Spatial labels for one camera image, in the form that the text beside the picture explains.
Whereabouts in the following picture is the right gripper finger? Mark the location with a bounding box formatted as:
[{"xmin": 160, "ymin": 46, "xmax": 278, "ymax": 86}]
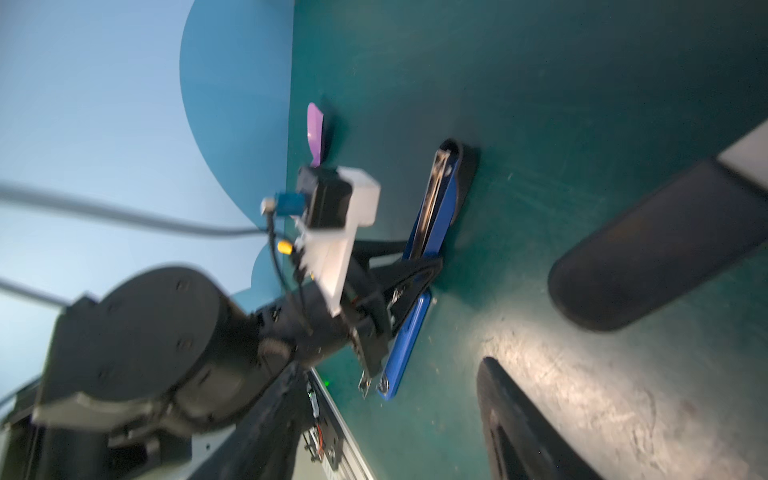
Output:
[{"xmin": 476, "ymin": 357, "xmax": 601, "ymax": 479}]

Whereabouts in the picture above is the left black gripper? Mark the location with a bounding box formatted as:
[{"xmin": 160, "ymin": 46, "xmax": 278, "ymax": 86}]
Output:
[{"xmin": 32, "ymin": 240, "xmax": 407, "ymax": 432}]

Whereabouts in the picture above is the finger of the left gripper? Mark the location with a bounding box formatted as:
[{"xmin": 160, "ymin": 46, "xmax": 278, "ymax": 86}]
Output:
[{"xmin": 383, "ymin": 257, "xmax": 444, "ymax": 336}]

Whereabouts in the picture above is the blue black stapler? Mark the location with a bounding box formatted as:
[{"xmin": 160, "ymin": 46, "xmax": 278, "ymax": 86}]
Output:
[{"xmin": 377, "ymin": 139, "xmax": 478, "ymax": 401}]

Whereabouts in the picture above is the beige black stapler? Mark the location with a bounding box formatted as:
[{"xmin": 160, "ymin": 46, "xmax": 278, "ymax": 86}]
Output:
[{"xmin": 548, "ymin": 123, "xmax": 767, "ymax": 332}]

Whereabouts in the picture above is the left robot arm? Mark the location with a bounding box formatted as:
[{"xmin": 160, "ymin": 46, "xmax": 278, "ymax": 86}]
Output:
[{"xmin": 2, "ymin": 240, "xmax": 443, "ymax": 479}]

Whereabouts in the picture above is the purple pink spatula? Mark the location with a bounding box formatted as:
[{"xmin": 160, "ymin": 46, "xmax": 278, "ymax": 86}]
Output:
[{"xmin": 306, "ymin": 102, "xmax": 324, "ymax": 168}]

